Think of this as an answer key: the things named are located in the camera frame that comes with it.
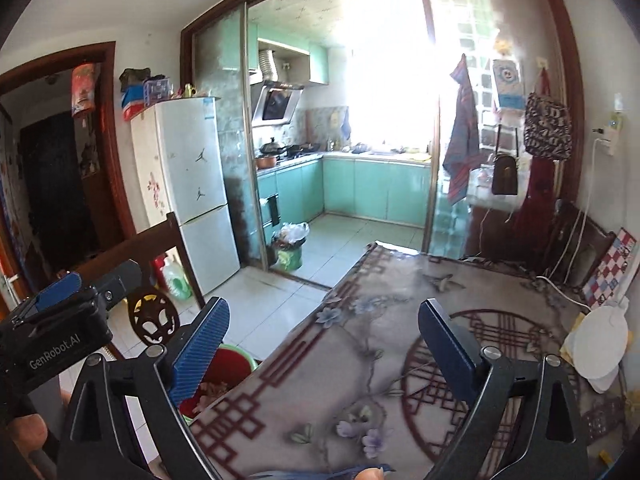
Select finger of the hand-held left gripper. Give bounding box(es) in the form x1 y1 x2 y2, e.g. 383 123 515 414
34 271 82 312
96 260 144 307

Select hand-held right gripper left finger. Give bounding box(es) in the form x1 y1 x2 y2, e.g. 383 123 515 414
57 296 232 480

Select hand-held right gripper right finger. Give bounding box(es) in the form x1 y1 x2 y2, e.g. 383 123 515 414
418 298 591 480

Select red basin with green rim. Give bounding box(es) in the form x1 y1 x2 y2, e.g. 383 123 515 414
180 344 260 426

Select brown shoulder bag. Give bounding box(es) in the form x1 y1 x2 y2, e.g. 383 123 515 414
491 125 521 196

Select person's left hand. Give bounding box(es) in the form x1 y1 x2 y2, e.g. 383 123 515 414
6 411 52 463

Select carved dark wooden chair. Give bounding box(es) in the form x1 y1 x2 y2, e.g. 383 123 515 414
100 211 208 361

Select green detergent bottle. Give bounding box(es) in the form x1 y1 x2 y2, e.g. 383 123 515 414
162 259 194 302

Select white refrigerator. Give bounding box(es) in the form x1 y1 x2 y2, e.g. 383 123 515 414
131 96 242 293

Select dark entrance door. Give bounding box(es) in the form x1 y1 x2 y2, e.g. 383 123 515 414
20 112 101 272

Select white round flat object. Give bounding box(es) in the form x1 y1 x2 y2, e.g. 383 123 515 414
560 297 631 394

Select teal kitchen base cabinets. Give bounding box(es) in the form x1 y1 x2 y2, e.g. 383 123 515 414
256 155 434 229

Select red hanging garment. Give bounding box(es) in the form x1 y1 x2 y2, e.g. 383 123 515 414
512 67 559 242

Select red blue striped bag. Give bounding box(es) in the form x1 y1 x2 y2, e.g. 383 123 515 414
122 85 151 121

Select frosted glass sliding door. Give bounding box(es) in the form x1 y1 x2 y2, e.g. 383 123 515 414
420 0 502 257
192 7 264 269

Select checkered board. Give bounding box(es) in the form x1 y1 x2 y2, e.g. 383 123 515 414
582 227 640 311

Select red hanging decoration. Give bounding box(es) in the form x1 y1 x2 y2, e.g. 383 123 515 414
71 62 99 119

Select plaid hanging cloth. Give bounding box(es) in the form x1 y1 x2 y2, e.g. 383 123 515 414
442 54 482 206

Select dark green bag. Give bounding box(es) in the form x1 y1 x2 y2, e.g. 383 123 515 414
119 67 151 93

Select black range hood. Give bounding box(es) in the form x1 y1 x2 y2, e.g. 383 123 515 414
251 80 306 128

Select black white patterned bag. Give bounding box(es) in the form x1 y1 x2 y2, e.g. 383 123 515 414
522 92 574 162

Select teal upper kitchen cabinets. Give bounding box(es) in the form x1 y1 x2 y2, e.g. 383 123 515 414
248 22 331 86

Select white cable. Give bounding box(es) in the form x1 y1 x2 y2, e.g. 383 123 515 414
544 137 609 307

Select white blue wall hanging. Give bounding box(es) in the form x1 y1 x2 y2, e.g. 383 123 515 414
492 57 526 112

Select white wall charger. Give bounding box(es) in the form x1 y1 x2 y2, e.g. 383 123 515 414
606 111 626 157

